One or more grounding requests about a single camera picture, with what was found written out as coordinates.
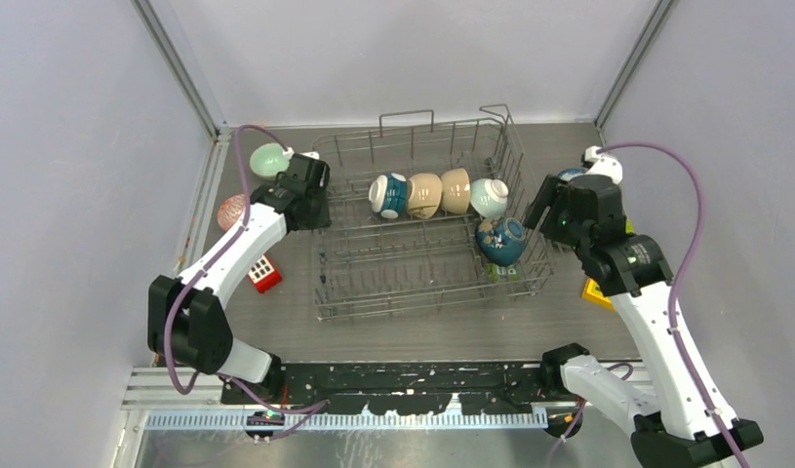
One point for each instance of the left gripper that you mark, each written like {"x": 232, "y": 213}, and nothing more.
{"x": 324, "y": 217}

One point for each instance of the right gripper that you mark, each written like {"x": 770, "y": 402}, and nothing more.
{"x": 551, "y": 188}

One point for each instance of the blue floral white bowl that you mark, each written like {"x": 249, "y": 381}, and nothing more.
{"x": 571, "y": 173}

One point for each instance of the pale green celadon bowl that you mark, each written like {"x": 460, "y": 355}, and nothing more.
{"x": 270, "y": 159}

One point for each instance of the grey wire dish rack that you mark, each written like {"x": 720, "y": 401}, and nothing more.
{"x": 367, "y": 266}

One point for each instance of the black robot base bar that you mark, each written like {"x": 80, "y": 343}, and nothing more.
{"x": 414, "y": 389}

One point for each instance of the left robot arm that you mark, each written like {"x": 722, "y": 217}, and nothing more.
{"x": 186, "y": 318}

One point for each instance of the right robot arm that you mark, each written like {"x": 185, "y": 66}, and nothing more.
{"x": 686, "y": 422}

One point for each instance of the light green striped bowl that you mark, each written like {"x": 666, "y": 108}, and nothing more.
{"x": 489, "y": 197}

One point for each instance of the dark teal painted bowl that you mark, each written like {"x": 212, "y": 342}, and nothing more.
{"x": 501, "y": 240}

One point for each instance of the teal and white bowl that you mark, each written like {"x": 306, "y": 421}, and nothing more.
{"x": 388, "y": 195}

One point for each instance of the green owl toy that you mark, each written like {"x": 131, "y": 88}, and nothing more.
{"x": 501, "y": 274}

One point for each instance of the beige bowl upper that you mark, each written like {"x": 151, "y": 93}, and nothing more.
{"x": 455, "y": 191}

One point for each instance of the beige bowl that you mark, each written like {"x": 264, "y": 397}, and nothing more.
{"x": 425, "y": 196}
{"x": 455, "y": 191}

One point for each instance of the red toy block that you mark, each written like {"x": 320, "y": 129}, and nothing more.
{"x": 264, "y": 275}

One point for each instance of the yellow toy block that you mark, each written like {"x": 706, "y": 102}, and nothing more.
{"x": 591, "y": 292}

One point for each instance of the beige bowl lower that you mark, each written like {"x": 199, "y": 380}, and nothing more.
{"x": 425, "y": 196}

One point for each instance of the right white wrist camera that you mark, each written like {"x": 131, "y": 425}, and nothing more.
{"x": 598, "y": 162}

